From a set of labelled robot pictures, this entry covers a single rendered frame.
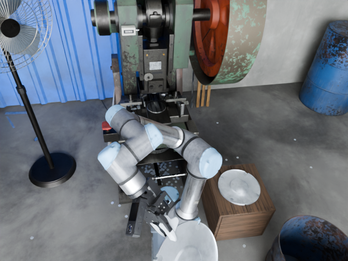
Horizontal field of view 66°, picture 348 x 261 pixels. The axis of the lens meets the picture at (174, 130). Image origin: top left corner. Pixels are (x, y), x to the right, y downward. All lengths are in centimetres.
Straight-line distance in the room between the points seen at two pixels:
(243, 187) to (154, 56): 105
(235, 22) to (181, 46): 40
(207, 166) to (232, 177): 91
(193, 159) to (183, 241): 33
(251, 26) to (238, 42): 9
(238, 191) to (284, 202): 63
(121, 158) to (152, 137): 11
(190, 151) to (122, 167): 41
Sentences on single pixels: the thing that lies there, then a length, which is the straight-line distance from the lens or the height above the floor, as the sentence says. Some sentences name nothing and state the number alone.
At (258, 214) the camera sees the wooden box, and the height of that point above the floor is 32.
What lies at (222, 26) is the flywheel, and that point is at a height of 132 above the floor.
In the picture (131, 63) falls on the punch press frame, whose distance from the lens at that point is 162.
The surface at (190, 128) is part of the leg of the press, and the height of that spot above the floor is 64.
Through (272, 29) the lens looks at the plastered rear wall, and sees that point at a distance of 341.
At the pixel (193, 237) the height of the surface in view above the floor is 100.
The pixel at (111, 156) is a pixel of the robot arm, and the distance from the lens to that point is 78.
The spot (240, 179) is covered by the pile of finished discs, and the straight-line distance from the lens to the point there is 199.
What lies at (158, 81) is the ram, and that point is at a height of 97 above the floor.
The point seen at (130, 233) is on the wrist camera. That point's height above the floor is 114.
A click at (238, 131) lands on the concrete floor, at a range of 292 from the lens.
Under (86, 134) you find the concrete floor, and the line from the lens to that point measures 284.
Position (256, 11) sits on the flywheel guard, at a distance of 139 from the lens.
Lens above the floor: 188
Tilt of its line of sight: 42 degrees down
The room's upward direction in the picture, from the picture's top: 3 degrees clockwise
